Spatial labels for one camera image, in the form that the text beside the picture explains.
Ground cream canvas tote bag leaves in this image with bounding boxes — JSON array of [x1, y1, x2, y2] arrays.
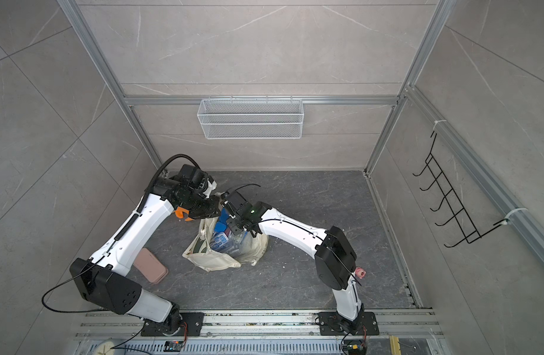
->
[[183, 217, 269, 272]]

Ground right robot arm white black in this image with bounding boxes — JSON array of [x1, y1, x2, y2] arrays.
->
[[222, 192, 363, 322]]

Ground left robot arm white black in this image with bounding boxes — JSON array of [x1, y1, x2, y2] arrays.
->
[[69, 154, 219, 325]]

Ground orange plush fish toy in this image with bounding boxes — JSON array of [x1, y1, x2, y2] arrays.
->
[[174, 206, 192, 221]]

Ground small pink toy figure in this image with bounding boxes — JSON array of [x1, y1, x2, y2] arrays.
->
[[355, 267, 366, 280]]

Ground white round clock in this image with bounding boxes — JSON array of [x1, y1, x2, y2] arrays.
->
[[92, 340, 119, 355]]

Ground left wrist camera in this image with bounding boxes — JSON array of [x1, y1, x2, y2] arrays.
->
[[177, 164, 217, 198]]

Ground white wire mesh basket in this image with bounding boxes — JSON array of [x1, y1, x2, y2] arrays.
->
[[197, 99, 304, 140]]

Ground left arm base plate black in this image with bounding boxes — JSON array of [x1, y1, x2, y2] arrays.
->
[[140, 312, 205, 337]]

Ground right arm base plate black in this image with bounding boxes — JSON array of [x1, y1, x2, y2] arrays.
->
[[316, 312, 380, 337]]

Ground black wire hook rack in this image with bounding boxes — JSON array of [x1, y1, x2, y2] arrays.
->
[[412, 131, 509, 249]]

